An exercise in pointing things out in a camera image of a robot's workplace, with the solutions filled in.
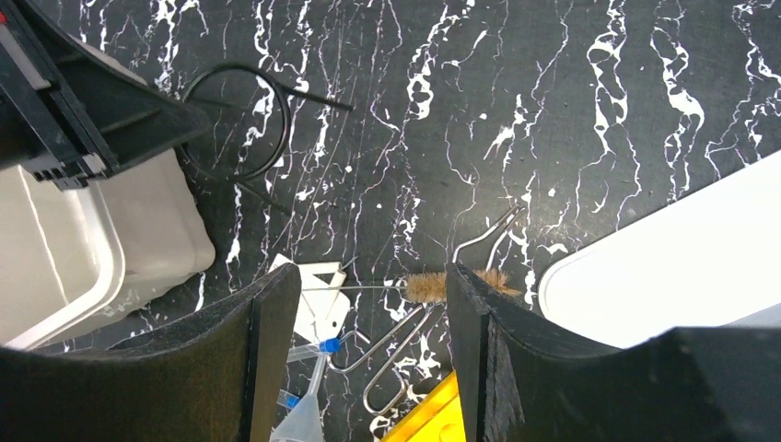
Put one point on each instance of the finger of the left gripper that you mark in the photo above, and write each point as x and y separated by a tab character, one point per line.
70	114

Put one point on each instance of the blue capped plastic tube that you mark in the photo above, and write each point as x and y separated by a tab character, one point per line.
302	352

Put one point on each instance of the beige plastic bin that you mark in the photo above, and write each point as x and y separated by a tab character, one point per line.
76	260

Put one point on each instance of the white bin lid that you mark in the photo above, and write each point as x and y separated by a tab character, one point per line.
711	259

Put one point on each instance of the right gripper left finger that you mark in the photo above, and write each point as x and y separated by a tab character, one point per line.
213	375

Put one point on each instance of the black wire ring stand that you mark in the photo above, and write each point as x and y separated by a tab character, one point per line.
253	126

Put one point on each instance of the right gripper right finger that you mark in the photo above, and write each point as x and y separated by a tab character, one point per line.
522	377

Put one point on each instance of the clear plastic funnel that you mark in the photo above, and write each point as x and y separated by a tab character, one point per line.
303	422

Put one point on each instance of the yellow test tube rack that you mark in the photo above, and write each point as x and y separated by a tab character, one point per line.
437	418

